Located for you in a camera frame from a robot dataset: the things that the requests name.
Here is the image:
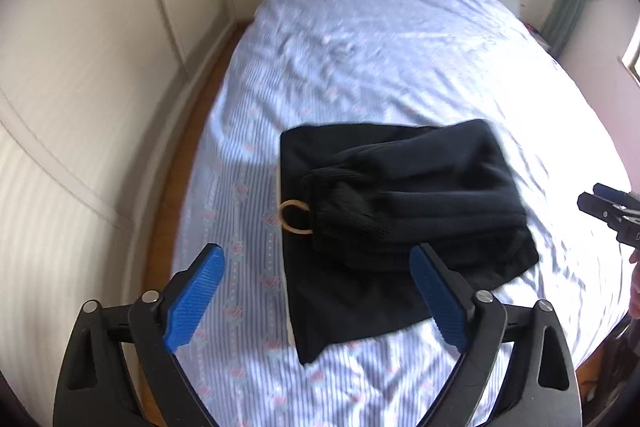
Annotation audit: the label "folded black garment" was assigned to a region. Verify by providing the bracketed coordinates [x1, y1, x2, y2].
[279, 119, 540, 364]

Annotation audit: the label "bed with blue sheet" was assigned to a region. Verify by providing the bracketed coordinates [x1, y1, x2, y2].
[170, 0, 634, 427]

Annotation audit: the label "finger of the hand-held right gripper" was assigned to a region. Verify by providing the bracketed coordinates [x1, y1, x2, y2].
[577, 192, 628, 229]
[593, 183, 640, 208]

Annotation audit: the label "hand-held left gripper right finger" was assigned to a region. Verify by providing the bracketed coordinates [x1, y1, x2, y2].
[409, 243, 582, 427]

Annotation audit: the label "person's right hand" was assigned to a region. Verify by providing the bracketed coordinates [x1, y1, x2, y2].
[629, 249, 640, 322]

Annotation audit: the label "black drawstring pants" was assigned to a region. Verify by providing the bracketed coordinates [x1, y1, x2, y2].
[276, 138, 529, 274]

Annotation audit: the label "white sliding wardrobe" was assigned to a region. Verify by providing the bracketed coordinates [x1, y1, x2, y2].
[0, 0, 238, 268]

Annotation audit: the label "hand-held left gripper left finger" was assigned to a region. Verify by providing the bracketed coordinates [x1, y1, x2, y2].
[52, 243, 226, 427]

